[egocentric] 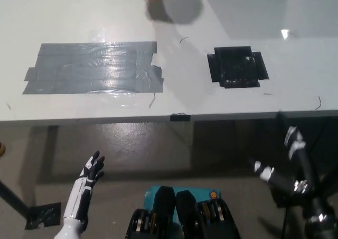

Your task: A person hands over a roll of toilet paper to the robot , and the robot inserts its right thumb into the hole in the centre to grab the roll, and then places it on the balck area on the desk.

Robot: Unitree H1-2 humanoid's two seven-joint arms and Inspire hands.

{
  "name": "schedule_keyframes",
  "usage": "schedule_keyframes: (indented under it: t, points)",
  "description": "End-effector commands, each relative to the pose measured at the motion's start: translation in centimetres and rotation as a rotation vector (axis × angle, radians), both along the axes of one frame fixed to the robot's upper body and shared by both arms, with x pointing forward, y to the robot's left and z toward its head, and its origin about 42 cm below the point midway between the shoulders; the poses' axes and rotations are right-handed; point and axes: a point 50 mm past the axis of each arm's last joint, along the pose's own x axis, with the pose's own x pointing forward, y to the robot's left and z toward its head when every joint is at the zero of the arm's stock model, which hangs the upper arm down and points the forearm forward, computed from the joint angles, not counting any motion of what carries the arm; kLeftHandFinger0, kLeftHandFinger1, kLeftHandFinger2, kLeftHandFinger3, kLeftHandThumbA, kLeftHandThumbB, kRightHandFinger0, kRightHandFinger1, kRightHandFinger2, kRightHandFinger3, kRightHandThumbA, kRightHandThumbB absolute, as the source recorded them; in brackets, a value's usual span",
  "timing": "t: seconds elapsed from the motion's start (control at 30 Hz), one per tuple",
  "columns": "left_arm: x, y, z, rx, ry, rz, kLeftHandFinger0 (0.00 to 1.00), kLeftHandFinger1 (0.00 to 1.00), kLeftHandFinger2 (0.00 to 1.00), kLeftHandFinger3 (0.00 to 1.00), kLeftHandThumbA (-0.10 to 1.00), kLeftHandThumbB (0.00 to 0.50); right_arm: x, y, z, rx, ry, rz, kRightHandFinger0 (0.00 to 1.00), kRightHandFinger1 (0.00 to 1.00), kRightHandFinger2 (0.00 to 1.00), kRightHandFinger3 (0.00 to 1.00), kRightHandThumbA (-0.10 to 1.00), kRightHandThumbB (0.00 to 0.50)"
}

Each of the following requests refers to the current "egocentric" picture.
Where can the black tape square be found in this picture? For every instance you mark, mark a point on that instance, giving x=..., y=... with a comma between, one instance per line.
x=235, y=67

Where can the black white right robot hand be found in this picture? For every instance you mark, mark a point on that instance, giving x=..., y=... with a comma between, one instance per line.
x=306, y=167

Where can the black stand leg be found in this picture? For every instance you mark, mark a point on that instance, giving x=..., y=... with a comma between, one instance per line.
x=11, y=198

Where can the grey duct tape patch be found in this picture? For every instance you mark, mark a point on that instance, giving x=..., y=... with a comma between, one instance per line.
x=92, y=69

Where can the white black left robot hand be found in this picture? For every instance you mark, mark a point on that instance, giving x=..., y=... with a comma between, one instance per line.
x=84, y=194

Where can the grey table leg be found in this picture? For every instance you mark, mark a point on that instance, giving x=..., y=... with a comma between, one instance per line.
x=183, y=133

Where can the black teal robot torso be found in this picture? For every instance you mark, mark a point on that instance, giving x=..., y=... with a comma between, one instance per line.
x=163, y=212

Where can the small black tape piece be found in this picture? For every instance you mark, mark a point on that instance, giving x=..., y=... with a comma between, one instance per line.
x=180, y=117

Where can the yellow brown round object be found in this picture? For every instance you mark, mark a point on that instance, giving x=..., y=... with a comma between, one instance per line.
x=2, y=149

